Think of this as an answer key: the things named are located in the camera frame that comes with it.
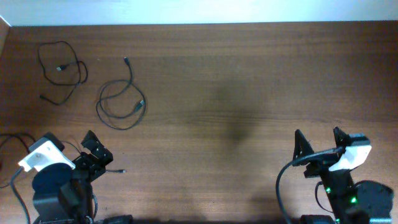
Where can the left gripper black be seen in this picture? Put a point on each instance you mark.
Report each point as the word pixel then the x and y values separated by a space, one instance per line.
pixel 98 165

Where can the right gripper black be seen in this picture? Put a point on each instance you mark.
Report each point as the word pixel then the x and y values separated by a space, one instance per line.
pixel 305 148

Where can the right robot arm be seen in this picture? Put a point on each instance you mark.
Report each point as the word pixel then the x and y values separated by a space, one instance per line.
pixel 366 201

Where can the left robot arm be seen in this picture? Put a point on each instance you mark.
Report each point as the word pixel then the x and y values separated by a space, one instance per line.
pixel 62 188

